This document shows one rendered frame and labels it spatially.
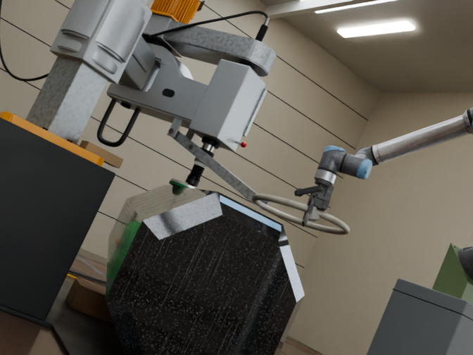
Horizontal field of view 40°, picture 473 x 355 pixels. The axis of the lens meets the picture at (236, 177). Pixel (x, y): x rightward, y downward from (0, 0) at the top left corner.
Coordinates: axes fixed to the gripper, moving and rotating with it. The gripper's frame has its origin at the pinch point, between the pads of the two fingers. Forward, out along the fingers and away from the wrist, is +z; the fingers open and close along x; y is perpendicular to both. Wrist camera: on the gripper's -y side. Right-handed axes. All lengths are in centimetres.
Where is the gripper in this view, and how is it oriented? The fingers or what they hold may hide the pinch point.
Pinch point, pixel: (303, 222)
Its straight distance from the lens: 285.0
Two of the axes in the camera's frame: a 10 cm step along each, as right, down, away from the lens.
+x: -0.5, 1.6, 9.9
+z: -3.6, 9.2, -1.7
